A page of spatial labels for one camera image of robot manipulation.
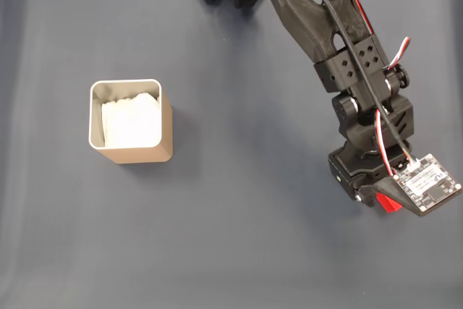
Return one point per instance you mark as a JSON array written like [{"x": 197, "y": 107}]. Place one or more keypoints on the red cube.
[{"x": 387, "y": 204}]

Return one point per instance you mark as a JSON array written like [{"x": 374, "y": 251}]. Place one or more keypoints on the beige metal box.
[{"x": 134, "y": 155}]

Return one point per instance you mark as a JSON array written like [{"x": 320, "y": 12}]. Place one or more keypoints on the blue desk mat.
[{"x": 231, "y": 233}]

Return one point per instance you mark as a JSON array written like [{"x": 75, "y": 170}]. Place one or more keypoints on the white tissue paper padding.
[{"x": 130, "y": 124}]

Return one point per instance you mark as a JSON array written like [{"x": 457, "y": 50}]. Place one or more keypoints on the camera board with black mount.
[{"x": 427, "y": 184}]

